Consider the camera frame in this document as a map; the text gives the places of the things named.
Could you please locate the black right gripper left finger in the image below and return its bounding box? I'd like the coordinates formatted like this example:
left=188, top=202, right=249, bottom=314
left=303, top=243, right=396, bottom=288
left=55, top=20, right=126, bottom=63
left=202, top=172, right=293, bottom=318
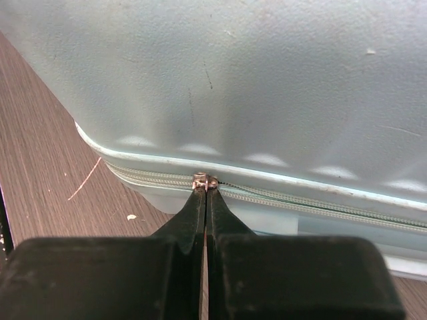
left=1, top=189, right=205, bottom=319

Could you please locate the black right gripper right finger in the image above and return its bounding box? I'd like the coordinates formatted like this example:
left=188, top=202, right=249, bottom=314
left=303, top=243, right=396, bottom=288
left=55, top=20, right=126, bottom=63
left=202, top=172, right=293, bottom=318
left=206, top=189, right=405, bottom=319

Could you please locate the mint green suitcase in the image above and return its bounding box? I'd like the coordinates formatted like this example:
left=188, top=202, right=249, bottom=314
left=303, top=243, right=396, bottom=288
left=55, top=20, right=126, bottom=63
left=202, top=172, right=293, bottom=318
left=1, top=1, right=426, bottom=280

